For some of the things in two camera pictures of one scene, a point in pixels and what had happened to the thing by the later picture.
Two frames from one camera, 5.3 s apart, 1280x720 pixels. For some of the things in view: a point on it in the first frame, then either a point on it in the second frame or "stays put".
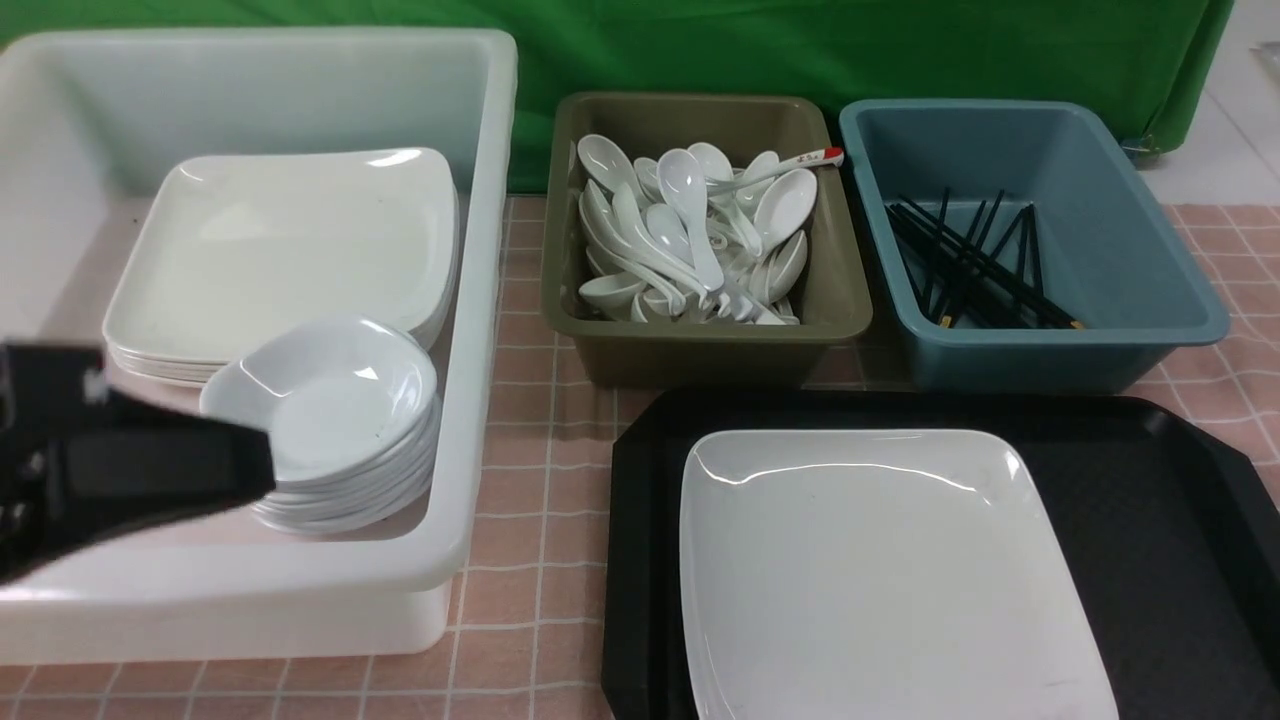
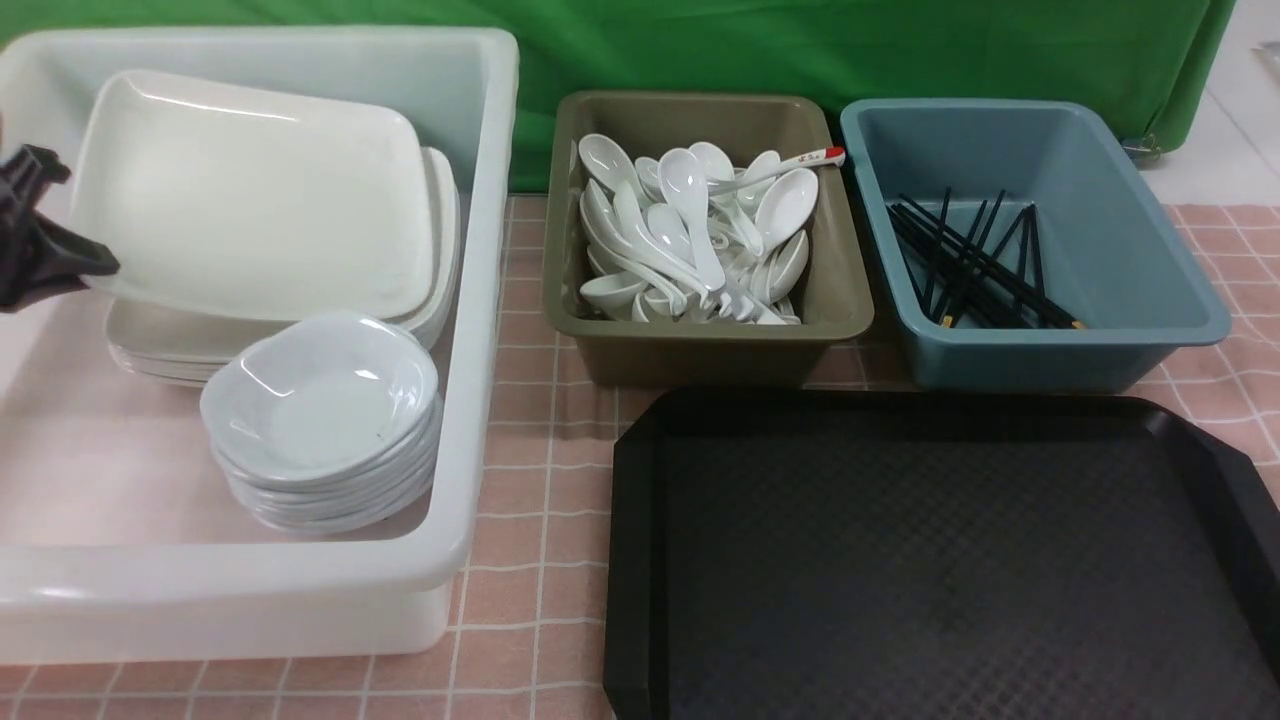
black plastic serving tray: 1173,529 stays put
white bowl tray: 341,398 stays put
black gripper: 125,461 to 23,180
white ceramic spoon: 681,175 stays put
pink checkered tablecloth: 526,640 stays put
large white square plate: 877,574 to 227,197
